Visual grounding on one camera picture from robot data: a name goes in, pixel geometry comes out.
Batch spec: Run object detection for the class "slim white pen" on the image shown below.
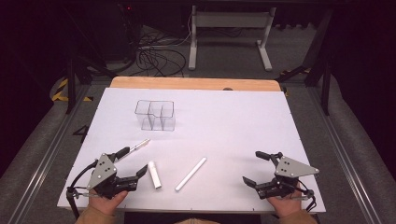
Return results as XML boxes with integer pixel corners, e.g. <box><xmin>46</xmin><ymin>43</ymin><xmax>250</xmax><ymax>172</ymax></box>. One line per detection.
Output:
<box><xmin>174</xmin><ymin>156</ymin><xmax>208</xmax><ymax>192</ymax></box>

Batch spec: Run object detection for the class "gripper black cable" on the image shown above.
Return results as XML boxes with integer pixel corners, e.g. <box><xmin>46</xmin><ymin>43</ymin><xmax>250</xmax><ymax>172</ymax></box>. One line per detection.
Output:
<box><xmin>292</xmin><ymin>178</ymin><xmax>318</xmax><ymax>214</ymax></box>
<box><xmin>65</xmin><ymin>159</ymin><xmax>101</xmax><ymax>220</ymax></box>

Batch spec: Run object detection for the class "aluminium floor rail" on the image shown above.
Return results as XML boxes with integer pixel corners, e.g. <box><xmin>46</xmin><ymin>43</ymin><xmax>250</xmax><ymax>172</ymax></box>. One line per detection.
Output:
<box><xmin>307</xmin><ymin>87</ymin><xmax>376</xmax><ymax>224</ymax></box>
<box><xmin>7</xmin><ymin>83</ymin><xmax>94</xmax><ymax>224</ymax></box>

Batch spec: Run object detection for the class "wooden table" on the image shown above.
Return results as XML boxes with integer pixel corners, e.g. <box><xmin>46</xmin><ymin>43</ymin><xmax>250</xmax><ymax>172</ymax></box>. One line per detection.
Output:
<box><xmin>109</xmin><ymin>76</ymin><xmax>283</xmax><ymax>93</ymax></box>

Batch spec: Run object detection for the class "person's left hand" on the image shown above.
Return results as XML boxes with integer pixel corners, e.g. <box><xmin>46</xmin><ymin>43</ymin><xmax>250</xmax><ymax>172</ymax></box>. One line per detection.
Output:
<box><xmin>88</xmin><ymin>189</ymin><xmax>129</xmax><ymax>217</ymax></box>

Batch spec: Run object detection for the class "white desk frame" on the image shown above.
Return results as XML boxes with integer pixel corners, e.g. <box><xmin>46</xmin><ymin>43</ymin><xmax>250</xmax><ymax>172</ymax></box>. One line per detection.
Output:
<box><xmin>188</xmin><ymin>4</ymin><xmax>277</xmax><ymax>73</ymax></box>

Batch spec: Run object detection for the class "black computer tower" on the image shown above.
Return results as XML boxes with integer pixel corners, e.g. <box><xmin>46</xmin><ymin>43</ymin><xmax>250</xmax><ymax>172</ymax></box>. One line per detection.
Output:
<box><xmin>102</xmin><ymin>1</ymin><xmax>142</xmax><ymax>63</ymax></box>

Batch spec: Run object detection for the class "white tube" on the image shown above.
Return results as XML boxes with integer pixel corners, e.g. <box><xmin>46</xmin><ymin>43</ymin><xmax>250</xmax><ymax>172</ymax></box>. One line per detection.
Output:
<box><xmin>148</xmin><ymin>161</ymin><xmax>163</xmax><ymax>189</ymax></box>

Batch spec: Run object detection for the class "clear pen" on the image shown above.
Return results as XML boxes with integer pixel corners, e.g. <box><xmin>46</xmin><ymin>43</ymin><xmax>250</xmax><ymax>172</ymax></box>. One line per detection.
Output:
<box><xmin>128</xmin><ymin>138</ymin><xmax>151</xmax><ymax>155</ymax></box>

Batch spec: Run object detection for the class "black metal stand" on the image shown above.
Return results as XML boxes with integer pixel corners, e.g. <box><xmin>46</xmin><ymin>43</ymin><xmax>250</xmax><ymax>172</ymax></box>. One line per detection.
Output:
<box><xmin>64</xmin><ymin>8</ymin><xmax>120</xmax><ymax>115</ymax></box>
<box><xmin>275</xmin><ymin>8</ymin><xmax>332</xmax><ymax>117</ymax></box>

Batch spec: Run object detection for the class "clear plastic organizer box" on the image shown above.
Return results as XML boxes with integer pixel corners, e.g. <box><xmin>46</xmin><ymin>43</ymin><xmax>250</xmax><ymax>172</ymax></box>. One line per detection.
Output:
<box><xmin>134</xmin><ymin>99</ymin><xmax>177</xmax><ymax>132</ymax></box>

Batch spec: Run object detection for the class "person's right hand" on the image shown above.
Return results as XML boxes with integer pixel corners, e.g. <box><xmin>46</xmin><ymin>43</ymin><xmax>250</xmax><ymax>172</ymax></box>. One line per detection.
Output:
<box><xmin>266</xmin><ymin>186</ymin><xmax>304</xmax><ymax>218</ymax></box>

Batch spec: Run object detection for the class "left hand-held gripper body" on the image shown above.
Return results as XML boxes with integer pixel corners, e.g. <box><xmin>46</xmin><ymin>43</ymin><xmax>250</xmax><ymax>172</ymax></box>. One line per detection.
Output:
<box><xmin>85</xmin><ymin>152</ymin><xmax>128</xmax><ymax>201</ymax></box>

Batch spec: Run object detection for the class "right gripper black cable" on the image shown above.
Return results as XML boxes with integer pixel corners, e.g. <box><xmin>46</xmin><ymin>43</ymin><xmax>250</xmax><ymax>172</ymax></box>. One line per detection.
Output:
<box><xmin>292</xmin><ymin>178</ymin><xmax>318</xmax><ymax>214</ymax></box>

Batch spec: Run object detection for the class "black floor cable bundle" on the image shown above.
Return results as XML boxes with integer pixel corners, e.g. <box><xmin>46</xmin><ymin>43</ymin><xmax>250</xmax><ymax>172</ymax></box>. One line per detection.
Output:
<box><xmin>126</xmin><ymin>27</ymin><xmax>188</xmax><ymax>78</ymax></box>

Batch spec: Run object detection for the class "yellow black floor tape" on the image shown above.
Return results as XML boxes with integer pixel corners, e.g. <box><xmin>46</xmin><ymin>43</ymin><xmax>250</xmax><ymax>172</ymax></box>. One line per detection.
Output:
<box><xmin>50</xmin><ymin>77</ymin><xmax>94</xmax><ymax>103</ymax></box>

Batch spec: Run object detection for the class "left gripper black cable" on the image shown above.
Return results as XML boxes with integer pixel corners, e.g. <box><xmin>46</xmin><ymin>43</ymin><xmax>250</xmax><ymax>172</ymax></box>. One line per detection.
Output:
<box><xmin>65</xmin><ymin>159</ymin><xmax>101</xmax><ymax>220</ymax></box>

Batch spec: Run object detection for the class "brown bag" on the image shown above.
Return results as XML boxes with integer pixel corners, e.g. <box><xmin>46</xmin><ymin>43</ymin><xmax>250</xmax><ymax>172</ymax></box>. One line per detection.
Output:
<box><xmin>174</xmin><ymin>217</ymin><xmax>217</xmax><ymax>224</ymax></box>

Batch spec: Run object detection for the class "white table board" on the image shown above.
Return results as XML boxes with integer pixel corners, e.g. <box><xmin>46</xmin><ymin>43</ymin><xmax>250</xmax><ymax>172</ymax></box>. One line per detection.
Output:
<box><xmin>56</xmin><ymin>87</ymin><xmax>327</xmax><ymax>215</ymax></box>

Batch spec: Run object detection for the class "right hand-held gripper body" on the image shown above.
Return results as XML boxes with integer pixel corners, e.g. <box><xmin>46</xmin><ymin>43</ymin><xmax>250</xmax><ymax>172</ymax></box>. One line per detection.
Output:
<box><xmin>256</xmin><ymin>151</ymin><xmax>320</xmax><ymax>201</ymax></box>

